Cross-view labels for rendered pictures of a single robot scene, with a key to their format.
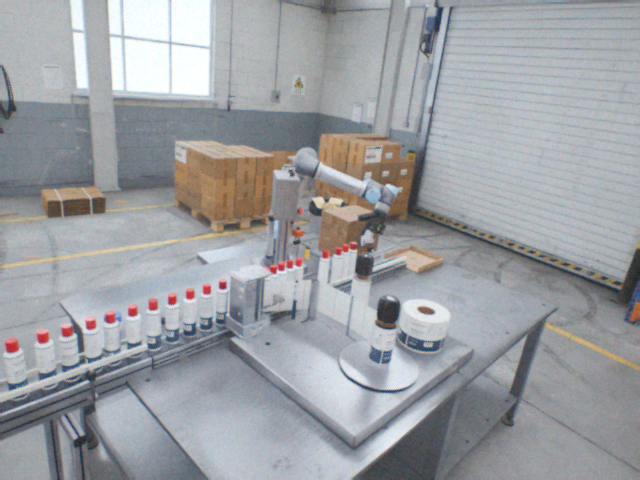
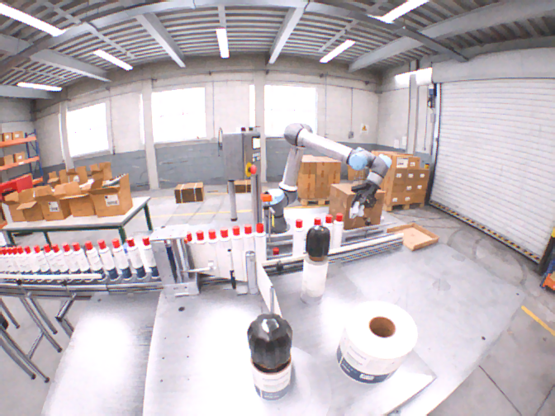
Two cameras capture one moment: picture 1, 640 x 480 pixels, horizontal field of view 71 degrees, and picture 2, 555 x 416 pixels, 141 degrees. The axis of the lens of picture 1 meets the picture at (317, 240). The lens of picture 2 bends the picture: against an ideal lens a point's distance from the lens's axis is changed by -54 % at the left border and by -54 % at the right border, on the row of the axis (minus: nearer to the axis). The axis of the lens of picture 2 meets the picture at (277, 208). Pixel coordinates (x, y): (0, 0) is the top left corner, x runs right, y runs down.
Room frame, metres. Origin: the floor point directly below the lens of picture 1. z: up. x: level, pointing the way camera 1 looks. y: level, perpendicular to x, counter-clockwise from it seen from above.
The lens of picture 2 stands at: (1.28, -0.42, 1.48)
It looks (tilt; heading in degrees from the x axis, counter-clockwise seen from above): 20 degrees down; 31
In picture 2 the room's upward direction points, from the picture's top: straight up
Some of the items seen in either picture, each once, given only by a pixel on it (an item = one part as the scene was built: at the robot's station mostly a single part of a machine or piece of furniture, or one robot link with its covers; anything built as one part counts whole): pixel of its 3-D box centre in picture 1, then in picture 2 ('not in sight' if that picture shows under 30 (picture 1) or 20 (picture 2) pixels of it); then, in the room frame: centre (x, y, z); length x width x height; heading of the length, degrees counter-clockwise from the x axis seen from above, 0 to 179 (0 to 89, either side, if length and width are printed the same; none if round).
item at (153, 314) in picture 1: (153, 324); (107, 260); (1.44, 0.57, 0.98); 0.05 x 0.05 x 0.20
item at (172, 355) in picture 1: (304, 298); (273, 266); (2.02, 0.03, 0.85); 1.65 x 0.11 x 0.05; 137
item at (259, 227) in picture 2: (297, 278); (260, 244); (1.98, 0.08, 0.98); 0.05 x 0.05 x 0.20
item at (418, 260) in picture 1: (414, 258); (413, 234); (2.75, -0.64, 0.85); 0.30 x 0.26 x 0.04; 137
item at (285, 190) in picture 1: (284, 195); (243, 154); (2.00, 0.17, 1.38); 0.17 x 0.10 x 0.19; 12
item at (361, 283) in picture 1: (361, 284); (315, 266); (1.89, -0.22, 1.03); 0.09 x 0.09 x 0.30
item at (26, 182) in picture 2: not in sight; (21, 206); (0.47, 5.74, 0.61); 0.70 x 0.60 x 1.22; 142
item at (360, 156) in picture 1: (364, 179); (398, 179); (6.32, -0.57, 0.57); 1.20 x 0.85 x 1.14; 133
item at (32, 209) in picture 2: not in sight; (35, 205); (1.04, 2.92, 0.97); 0.44 x 0.38 x 0.37; 46
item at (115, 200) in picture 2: not in sight; (112, 194); (1.93, 1.96, 0.97); 0.51 x 0.39 x 0.37; 46
